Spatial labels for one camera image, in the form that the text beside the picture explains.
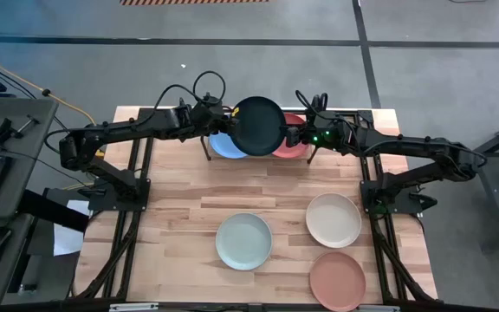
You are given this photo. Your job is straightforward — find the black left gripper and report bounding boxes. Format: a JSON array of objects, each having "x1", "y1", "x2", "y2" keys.
[{"x1": 190, "y1": 92, "x2": 241, "y2": 136}]

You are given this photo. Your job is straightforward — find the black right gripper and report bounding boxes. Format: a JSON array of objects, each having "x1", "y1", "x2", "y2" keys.
[{"x1": 280, "y1": 109, "x2": 357, "y2": 155}]

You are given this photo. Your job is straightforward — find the light blue plate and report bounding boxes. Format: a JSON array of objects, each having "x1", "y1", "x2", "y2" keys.
[{"x1": 208, "y1": 131, "x2": 249, "y2": 160}]

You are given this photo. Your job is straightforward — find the dark teal plate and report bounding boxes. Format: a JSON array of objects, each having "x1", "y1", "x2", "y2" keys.
[{"x1": 228, "y1": 95, "x2": 288, "y2": 158}]

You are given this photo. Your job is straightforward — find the cream plate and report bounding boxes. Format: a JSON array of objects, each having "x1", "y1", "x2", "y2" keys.
[{"x1": 305, "y1": 192, "x2": 363, "y2": 250}]

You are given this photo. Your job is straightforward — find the pale green plate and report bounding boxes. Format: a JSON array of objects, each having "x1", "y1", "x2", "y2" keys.
[{"x1": 215, "y1": 211, "x2": 274, "y2": 272}]

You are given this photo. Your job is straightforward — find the terracotta pink plate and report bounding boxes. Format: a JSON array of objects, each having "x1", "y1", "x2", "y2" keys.
[{"x1": 308, "y1": 251, "x2": 367, "y2": 312}]

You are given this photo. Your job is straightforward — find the red plate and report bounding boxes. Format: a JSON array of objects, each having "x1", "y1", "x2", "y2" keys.
[{"x1": 270, "y1": 112, "x2": 311, "y2": 159}]

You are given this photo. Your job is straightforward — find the striped hazard tape strip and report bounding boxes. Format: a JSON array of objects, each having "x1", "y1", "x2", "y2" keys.
[{"x1": 119, "y1": 0, "x2": 271, "y2": 7}]

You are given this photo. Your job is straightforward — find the white paper sheet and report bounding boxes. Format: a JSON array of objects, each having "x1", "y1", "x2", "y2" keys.
[{"x1": 53, "y1": 199, "x2": 91, "y2": 257}]

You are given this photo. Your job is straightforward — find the grey side desk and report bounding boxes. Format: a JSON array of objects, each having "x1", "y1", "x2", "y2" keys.
[{"x1": 0, "y1": 96, "x2": 60, "y2": 307}]

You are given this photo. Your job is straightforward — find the black desk clamp tool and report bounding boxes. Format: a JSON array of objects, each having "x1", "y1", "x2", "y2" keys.
[{"x1": 0, "y1": 114, "x2": 42, "y2": 147}]

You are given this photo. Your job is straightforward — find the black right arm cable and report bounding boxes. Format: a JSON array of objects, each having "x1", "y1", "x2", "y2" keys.
[{"x1": 294, "y1": 89, "x2": 330, "y2": 115}]

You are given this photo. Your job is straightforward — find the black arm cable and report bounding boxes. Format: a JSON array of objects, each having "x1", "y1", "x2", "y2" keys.
[
  {"x1": 294, "y1": 89, "x2": 330, "y2": 115},
  {"x1": 152, "y1": 69, "x2": 228, "y2": 115}
]

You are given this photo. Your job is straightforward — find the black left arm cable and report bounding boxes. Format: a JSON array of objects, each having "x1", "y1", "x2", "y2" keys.
[{"x1": 152, "y1": 69, "x2": 228, "y2": 115}]

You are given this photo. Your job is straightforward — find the black table frame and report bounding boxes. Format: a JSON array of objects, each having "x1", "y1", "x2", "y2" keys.
[{"x1": 65, "y1": 106, "x2": 439, "y2": 305}]

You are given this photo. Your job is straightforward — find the yellow floor cable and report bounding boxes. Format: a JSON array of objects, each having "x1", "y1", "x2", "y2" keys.
[{"x1": 0, "y1": 47, "x2": 98, "y2": 126}]

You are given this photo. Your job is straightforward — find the silver metal bracket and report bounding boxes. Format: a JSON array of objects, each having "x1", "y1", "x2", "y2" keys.
[
  {"x1": 109, "y1": 302, "x2": 160, "y2": 312},
  {"x1": 352, "y1": 304, "x2": 401, "y2": 312}
]

